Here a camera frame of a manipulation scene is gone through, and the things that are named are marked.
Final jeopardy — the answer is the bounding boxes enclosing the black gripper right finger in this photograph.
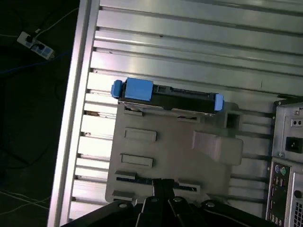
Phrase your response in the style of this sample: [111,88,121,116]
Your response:
[162,178,277,227]

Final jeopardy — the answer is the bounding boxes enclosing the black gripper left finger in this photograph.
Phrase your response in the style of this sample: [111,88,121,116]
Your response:
[60,178,165,227]

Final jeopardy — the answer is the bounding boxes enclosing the hard disk in blue carrier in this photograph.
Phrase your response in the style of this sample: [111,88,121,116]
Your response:
[110,77,224,117]

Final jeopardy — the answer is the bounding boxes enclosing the grey plastic parts rack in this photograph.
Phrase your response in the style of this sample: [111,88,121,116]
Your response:
[104,101,244,207]

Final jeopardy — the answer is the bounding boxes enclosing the grey PC case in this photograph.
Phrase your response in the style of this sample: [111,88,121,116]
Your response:
[265,95,303,227]

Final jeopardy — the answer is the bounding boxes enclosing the black power inlet socket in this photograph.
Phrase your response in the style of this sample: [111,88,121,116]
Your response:
[285,136,300,152]

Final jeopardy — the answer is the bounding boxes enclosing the white power strip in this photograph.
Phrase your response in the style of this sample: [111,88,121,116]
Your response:
[16,31,56,60]

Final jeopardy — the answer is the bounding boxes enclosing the thin white cable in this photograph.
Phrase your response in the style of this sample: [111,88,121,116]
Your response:
[0,188,52,214]
[35,7,80,36]

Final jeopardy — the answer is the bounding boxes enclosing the blue cable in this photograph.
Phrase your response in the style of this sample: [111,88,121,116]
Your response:
[0,50,72,74]

